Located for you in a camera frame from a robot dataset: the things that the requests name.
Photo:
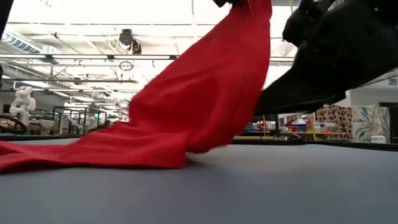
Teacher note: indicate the red towel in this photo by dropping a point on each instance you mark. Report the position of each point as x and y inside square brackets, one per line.
[202, 102]

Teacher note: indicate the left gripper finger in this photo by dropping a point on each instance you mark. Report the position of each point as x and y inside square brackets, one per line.
[224, 2]

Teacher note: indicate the brown circle-patterned cloth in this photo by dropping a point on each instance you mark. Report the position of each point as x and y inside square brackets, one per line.
[334, 119]

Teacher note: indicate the dark cabinet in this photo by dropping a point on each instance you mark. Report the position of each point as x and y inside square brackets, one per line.
[394, 121]

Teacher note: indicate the black-framed glass enclosure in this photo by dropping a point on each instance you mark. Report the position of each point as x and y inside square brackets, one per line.
[79, 119]

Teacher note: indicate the yellow pole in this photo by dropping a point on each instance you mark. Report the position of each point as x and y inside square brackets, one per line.
[312, 127]

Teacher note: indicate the silver ventilation duct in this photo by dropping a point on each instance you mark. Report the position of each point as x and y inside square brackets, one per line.
[21, 45]

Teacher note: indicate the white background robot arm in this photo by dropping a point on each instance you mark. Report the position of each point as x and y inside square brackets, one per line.
[23, 102]

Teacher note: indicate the leaf-patterned cloth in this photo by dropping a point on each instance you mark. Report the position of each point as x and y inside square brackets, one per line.
[370, 123]

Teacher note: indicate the white plastic container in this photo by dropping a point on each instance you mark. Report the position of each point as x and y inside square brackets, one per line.
[378, 139]

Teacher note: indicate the long ceiling light bar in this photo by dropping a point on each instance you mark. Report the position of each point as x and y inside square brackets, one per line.
[77, 56]

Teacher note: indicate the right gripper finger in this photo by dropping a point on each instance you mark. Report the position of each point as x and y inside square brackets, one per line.
[326, 68]

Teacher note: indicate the shelf with coloured bins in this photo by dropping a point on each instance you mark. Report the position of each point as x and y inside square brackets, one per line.
[298, 126]

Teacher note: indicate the black table edge frame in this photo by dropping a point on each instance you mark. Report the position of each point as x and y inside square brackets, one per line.
[342, 145]

